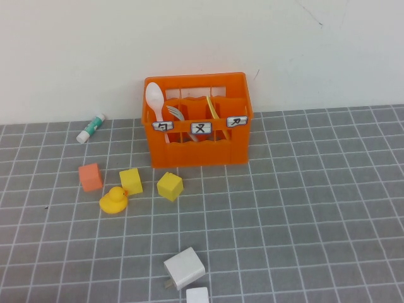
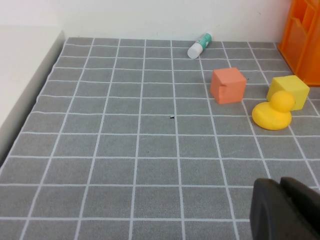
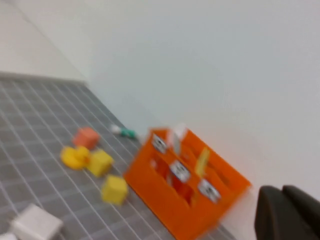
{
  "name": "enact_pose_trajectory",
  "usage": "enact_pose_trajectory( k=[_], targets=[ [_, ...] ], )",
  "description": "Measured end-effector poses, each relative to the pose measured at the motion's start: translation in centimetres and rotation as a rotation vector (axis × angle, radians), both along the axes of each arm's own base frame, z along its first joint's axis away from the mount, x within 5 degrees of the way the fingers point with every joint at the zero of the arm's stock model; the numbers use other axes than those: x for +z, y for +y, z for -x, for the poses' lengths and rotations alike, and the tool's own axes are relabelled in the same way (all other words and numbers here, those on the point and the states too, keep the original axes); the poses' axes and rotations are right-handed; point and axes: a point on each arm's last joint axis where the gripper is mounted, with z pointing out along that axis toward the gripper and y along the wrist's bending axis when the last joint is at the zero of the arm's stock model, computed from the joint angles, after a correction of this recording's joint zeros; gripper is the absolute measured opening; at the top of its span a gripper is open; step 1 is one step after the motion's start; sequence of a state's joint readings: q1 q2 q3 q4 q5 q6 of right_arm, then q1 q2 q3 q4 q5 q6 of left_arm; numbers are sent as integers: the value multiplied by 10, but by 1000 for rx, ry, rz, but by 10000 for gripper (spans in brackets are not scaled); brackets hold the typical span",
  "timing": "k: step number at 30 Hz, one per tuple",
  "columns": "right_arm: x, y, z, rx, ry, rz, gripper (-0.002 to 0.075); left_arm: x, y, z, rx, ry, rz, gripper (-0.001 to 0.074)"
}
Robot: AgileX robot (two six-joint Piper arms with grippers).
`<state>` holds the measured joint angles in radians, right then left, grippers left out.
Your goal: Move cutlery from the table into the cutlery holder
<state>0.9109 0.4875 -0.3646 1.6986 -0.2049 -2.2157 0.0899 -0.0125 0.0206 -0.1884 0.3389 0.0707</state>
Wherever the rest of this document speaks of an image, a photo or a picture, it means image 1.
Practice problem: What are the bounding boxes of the yellow plastic knife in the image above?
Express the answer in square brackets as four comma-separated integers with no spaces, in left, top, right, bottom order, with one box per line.
[206,95,233,141]

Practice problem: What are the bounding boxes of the grey plastic fork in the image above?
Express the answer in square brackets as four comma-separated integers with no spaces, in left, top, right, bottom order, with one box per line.
[165,105,199,143]

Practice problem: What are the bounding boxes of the pale pink plastic spoon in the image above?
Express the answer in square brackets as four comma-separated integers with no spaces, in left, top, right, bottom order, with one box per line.
[145,81,171,145]

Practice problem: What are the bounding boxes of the orange plastic cutlery holder crate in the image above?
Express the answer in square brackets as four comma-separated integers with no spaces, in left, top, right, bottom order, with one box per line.
[140,71,255,169]

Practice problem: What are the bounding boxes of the white label fork character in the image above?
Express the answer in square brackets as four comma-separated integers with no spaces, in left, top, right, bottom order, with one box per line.
[190,121,213,135]

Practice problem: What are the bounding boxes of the white label knife character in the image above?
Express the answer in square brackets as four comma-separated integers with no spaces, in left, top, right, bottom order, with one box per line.
[226,116,249,128]

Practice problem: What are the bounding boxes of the white label spoon character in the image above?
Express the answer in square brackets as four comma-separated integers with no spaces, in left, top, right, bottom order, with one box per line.
[151,120,175,131]

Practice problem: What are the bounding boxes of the notched yellow foam cube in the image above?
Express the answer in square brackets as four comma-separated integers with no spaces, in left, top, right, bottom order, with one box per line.
[157,171,184,202]

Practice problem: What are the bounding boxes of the plain yellow foam cube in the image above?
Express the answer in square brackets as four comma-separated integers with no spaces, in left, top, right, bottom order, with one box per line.
[119,167,143,196]

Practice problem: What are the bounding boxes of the yellow rubber duck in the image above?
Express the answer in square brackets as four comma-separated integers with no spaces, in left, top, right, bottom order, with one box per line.
[98,186,129,215]

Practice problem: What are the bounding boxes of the white green glue stick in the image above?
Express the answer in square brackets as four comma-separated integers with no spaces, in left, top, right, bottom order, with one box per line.
[76,113,106,144]

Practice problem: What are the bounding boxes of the orange foam cube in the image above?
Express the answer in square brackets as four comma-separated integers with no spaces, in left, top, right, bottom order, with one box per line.
[78,162,104,193]

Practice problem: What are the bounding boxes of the white charger plug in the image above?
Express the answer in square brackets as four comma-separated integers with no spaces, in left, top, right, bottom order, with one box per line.
[163,246,206,291]

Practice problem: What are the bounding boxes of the grey grid table mat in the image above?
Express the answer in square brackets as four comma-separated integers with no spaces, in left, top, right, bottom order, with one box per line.
[0,104,404,303]

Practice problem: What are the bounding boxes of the white foam cube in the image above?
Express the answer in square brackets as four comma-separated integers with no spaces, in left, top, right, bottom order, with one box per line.
[185,287,210,303]

